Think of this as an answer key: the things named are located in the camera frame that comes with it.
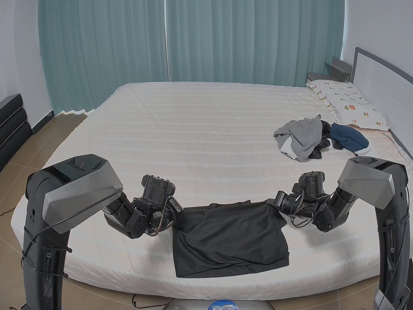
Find bed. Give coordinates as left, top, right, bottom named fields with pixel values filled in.
left=10, top=47, right=413, bottom=298

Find dark blue garment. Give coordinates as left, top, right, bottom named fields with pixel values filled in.
left=330, top=123, right=375, bottom=156

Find grey bedside table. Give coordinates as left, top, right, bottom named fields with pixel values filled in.
left=307, top=57, right=352, bottom=83

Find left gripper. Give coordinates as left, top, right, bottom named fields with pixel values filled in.
left=149, top=197, right=185, bottom=235

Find black chest of drawers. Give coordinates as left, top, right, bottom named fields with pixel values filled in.
left=0, top=94, right=33, bottom=171

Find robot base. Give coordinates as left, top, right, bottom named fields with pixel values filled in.
left=163, top=298, right=275, bottom=310

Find black T-shirt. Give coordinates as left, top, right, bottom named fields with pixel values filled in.
left=172, top=200, right=290, bottom=278

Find blue-green curtain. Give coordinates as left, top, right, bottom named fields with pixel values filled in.
left=38, top=0, right=170, bottom=114
left=165, top=0, right=344, bottom=87

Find white printed pillow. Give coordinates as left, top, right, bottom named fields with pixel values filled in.
left=306, top=79, right=392, bottom=131

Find pile of clothes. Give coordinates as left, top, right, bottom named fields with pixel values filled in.
left=274, top=114, right=332, bottom=162

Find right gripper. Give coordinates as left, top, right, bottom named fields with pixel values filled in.
left=273, top=191, right=312, bottom=219

